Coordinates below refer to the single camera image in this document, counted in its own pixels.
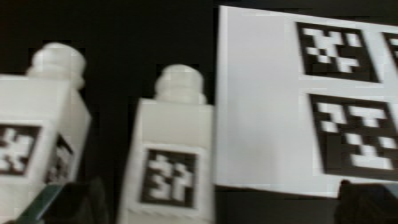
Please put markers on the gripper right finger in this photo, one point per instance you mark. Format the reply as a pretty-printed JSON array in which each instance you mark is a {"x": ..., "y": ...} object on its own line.
[{"x": 367, "y": 203}]

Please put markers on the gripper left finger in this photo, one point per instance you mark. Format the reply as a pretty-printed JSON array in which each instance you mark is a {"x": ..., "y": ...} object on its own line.
[{"x": 68, "y": 204}]

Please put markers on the white table leg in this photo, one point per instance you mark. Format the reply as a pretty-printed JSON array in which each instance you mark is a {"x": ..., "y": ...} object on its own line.
[
  {"x": 43, "y": 127},
  {"x": 168, "y": 188}
]

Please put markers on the white sheet with markers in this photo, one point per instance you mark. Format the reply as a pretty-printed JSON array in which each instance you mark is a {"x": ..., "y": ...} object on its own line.
[{"x": 306, "y": 102}]

